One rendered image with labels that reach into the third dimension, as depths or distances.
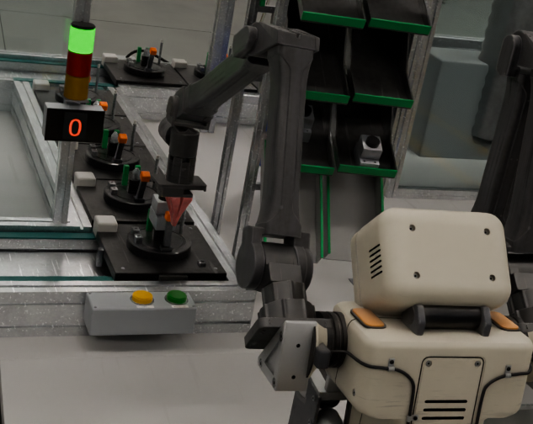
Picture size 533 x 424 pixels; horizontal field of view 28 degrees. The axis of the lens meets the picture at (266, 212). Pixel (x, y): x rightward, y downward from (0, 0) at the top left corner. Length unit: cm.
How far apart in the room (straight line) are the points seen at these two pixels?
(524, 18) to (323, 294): 110
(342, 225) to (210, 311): 39
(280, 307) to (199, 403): 46
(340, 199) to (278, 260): 78
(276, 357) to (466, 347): 28
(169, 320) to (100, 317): 14
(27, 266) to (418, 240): 99
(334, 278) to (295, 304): 99
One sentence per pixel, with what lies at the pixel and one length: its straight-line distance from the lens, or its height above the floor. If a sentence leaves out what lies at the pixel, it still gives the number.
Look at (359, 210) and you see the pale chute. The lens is 240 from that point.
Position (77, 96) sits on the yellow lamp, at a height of 127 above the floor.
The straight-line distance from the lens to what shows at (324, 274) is 257.
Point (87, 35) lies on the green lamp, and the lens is 219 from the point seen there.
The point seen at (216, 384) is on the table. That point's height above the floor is 86.
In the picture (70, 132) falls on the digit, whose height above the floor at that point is 119.
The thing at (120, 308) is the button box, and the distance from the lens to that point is 206.
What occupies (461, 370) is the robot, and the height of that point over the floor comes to 119.
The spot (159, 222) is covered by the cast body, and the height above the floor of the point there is 104.
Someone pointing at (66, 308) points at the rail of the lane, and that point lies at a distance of 211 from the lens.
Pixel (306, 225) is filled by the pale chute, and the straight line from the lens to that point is 233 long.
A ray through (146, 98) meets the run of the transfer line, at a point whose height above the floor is 93.
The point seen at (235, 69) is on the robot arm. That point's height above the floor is 146.
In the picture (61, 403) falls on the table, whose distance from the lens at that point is 195.
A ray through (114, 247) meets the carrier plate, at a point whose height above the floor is 97.
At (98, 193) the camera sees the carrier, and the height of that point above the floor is 97.
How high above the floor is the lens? 194
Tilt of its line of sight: 22 degrees down
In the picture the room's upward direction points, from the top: 11 degrees clockwise
